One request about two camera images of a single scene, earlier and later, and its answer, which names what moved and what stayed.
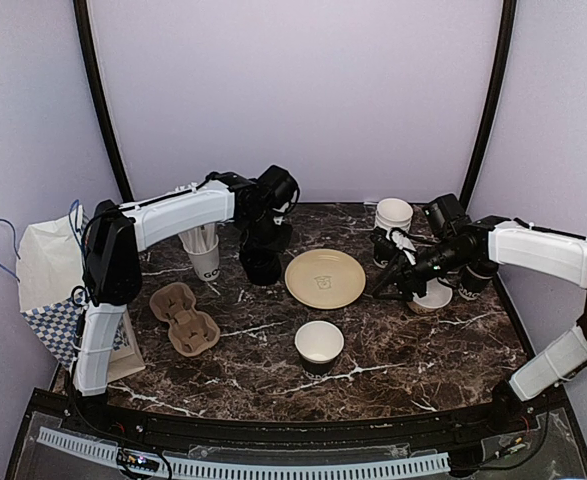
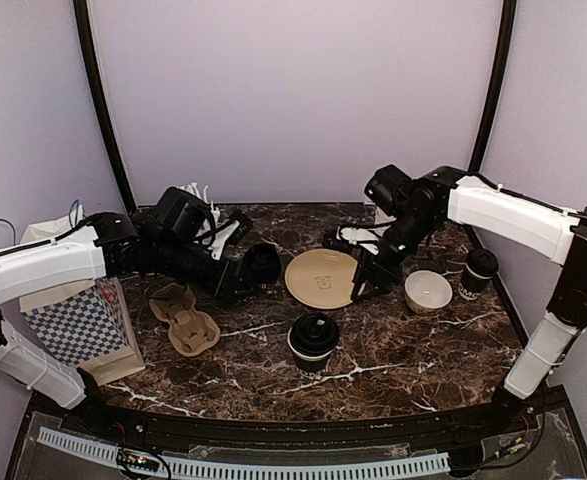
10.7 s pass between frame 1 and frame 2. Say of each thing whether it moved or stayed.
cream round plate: stayed
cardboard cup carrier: stayed
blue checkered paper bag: stayed
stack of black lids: stayed
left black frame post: stayed
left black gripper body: moved
